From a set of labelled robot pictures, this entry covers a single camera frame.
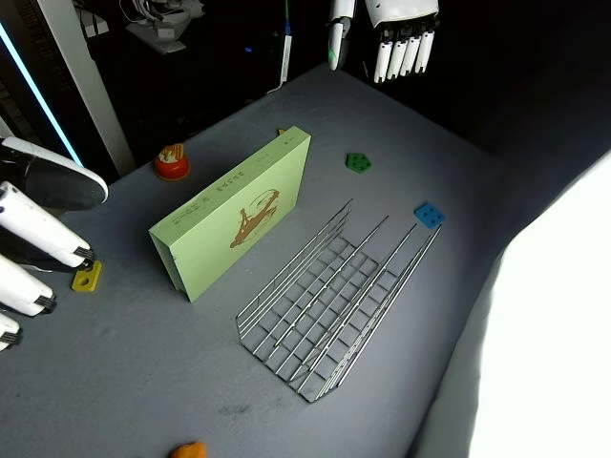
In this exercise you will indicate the blue square block with holes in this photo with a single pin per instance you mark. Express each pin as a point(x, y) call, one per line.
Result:
point(428, 215)

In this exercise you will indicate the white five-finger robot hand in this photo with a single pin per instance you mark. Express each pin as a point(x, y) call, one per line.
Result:
point(403, 12)
point(33, 224)

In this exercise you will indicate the orange toy food piece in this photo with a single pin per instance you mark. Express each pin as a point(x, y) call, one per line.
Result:
point(190, 451)

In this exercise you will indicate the light green board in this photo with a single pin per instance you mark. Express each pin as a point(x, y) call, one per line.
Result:
point(229, 224)

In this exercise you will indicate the grey table cloth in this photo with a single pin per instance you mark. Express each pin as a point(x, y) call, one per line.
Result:
point(143, 372)

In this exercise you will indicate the cyan light strip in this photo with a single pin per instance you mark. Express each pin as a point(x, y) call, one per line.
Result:
point(33, 90)

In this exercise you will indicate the white background device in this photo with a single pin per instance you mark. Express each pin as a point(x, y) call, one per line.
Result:
point(160, 33)

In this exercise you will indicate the white backdrop sheet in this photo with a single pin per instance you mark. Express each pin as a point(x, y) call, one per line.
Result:
point(549, 334)

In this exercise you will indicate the green pentagon block with holes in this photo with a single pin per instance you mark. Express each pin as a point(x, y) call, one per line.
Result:
point(358, 162)

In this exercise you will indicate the red and orange toy cupcake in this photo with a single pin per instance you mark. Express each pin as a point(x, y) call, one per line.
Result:
point(172, 164)

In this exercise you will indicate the yellow block with hole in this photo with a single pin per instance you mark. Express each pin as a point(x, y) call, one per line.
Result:
point(87, 279)

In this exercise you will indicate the white upright post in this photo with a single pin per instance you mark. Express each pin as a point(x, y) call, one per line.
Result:
point(81, 57)

